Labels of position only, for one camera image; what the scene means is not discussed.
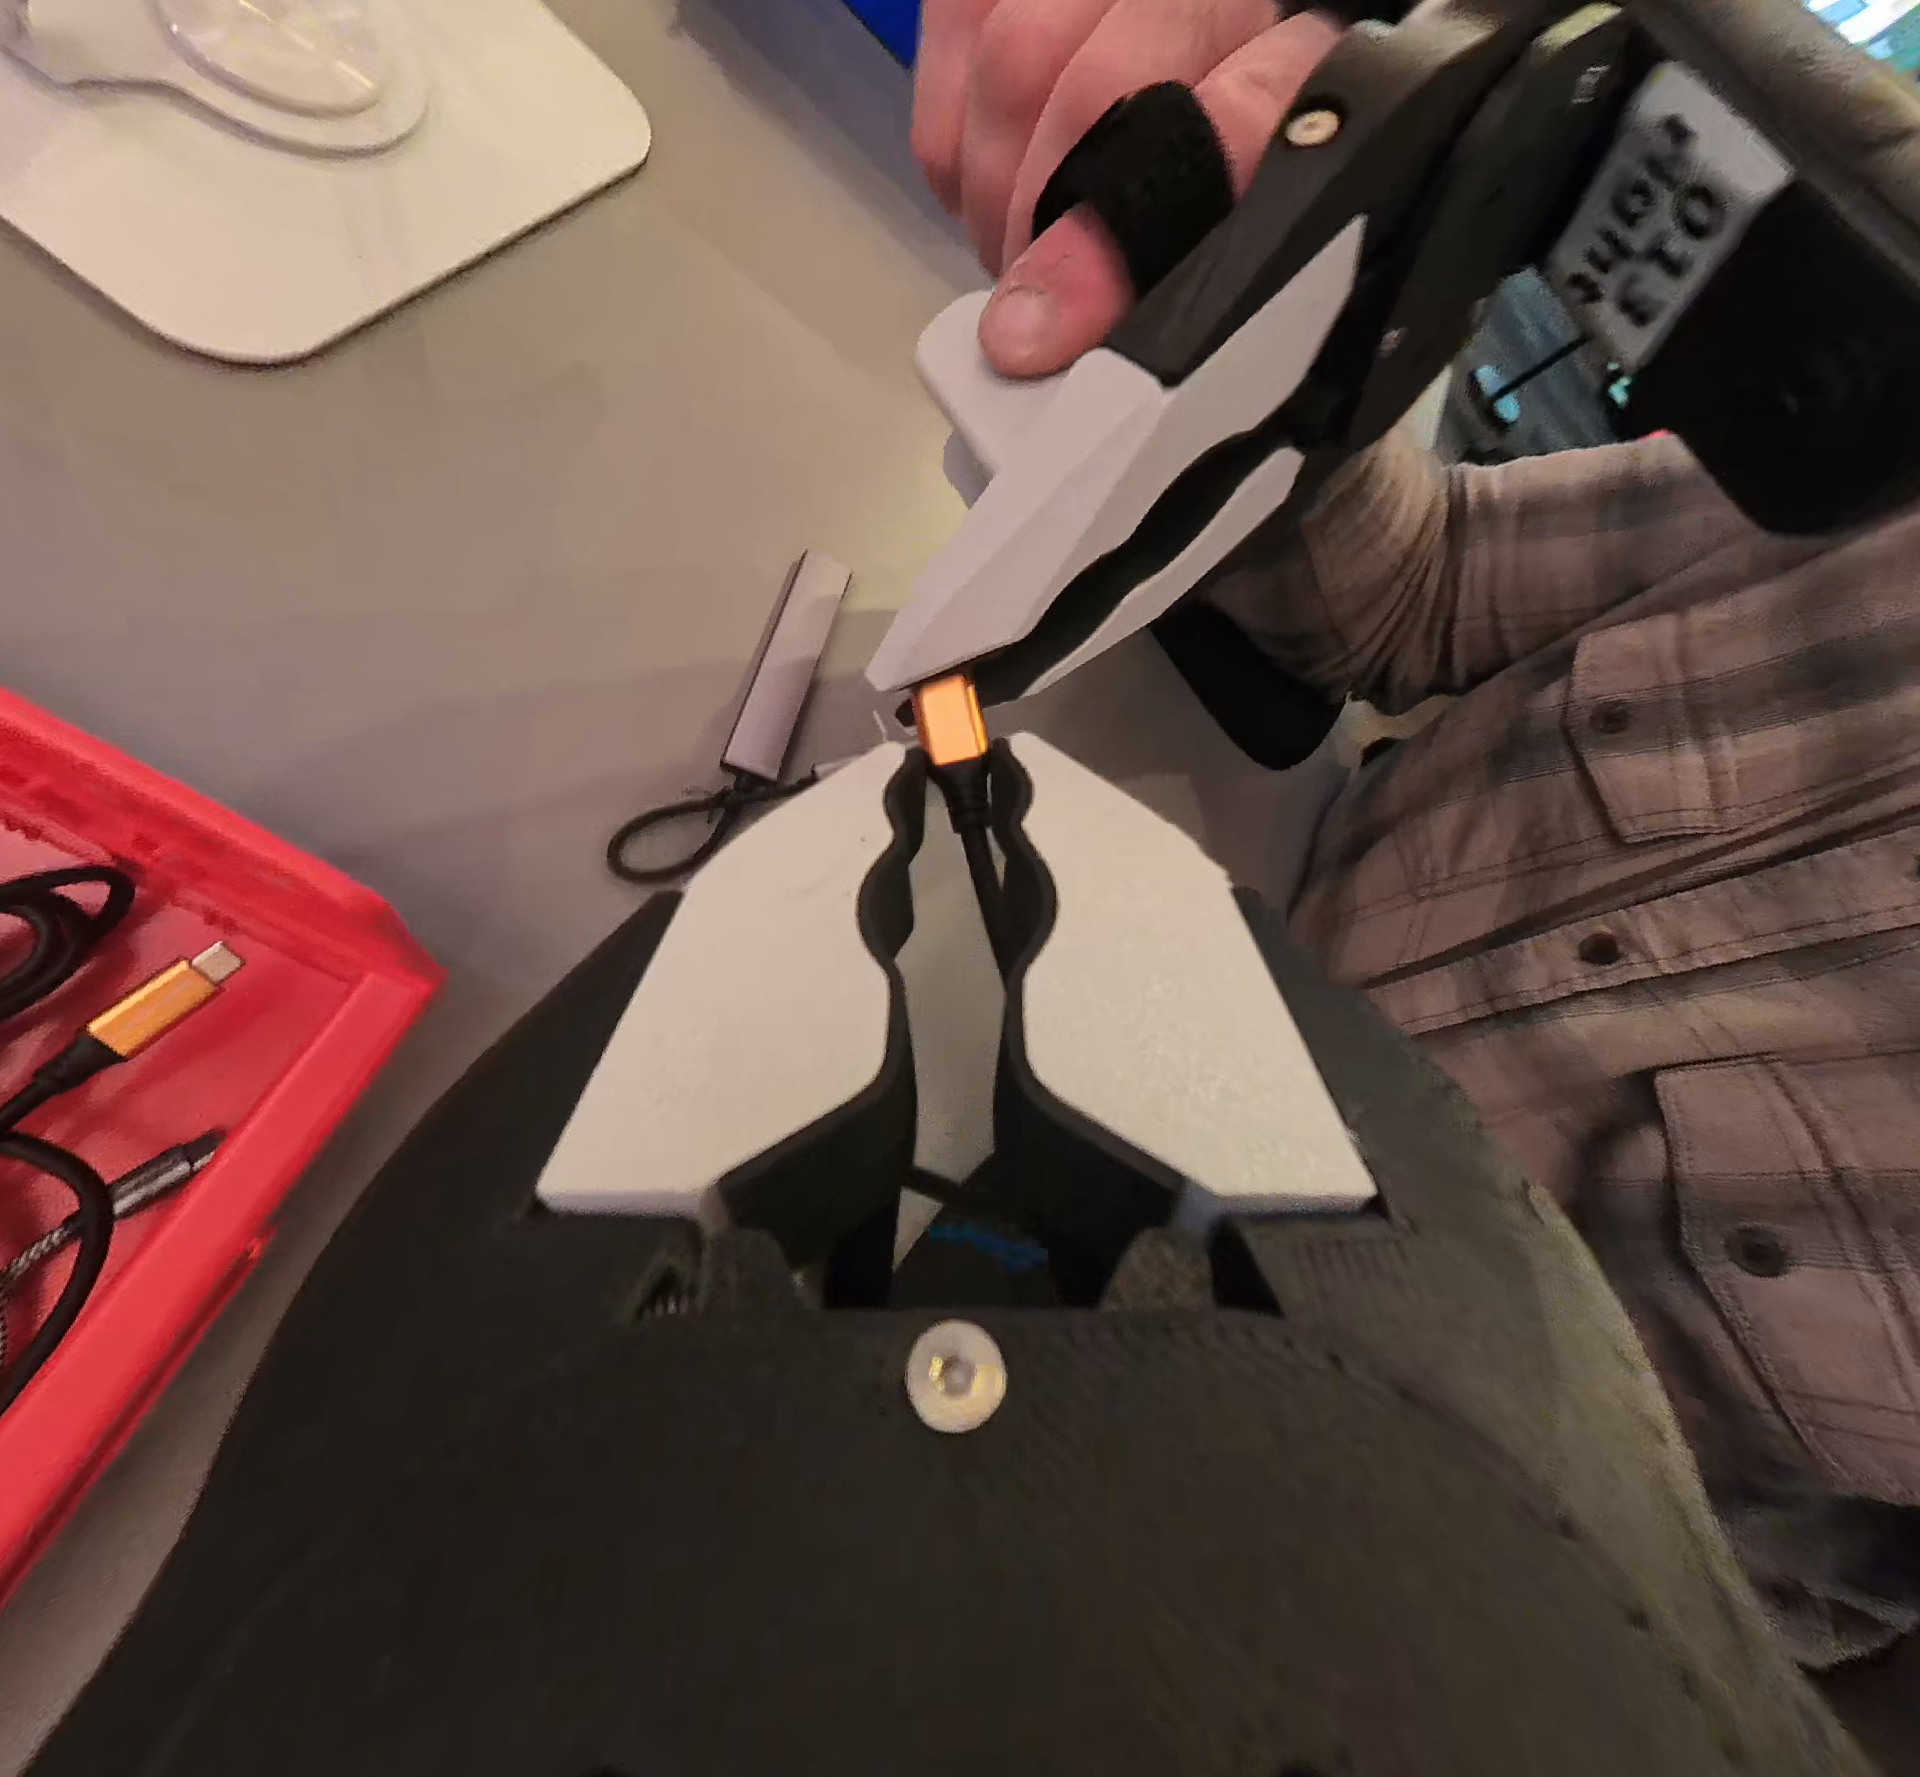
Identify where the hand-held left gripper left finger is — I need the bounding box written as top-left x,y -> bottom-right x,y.
536,741 -> 920,1311

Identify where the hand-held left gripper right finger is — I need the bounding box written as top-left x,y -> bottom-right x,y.
981,734 -> 1377,1311

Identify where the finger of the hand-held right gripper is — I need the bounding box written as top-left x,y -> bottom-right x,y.
867,218 -> 1370,690
1020,447 -> 1308,699

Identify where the orange-plug cable with blue tie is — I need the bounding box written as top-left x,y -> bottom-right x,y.
895,675 -> 1052,1305

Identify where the grey usb hub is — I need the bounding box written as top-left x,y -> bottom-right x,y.
606,549 -> 854,888

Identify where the red plastic bin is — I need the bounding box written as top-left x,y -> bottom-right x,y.
0,689 -> 446,1613

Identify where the orange-plug cable with yellow tie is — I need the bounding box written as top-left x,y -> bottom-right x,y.
0,939 -> 246,1134

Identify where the person's right hand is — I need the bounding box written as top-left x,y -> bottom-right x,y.
909,0 -> 1352,381

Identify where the black cushion pad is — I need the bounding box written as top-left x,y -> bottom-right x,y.
1155,591 -> 1352,773

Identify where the person's plaid shirt torso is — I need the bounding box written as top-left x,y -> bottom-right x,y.
1288,577 -> 1920,1672

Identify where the white metal stand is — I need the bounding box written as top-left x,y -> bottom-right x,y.
0,0 -> 654,364

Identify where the grey braided cable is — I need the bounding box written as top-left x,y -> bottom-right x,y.
0,1129 -> 231,1415

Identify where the black cable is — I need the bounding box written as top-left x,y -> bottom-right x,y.
0,866 -> 138,1021

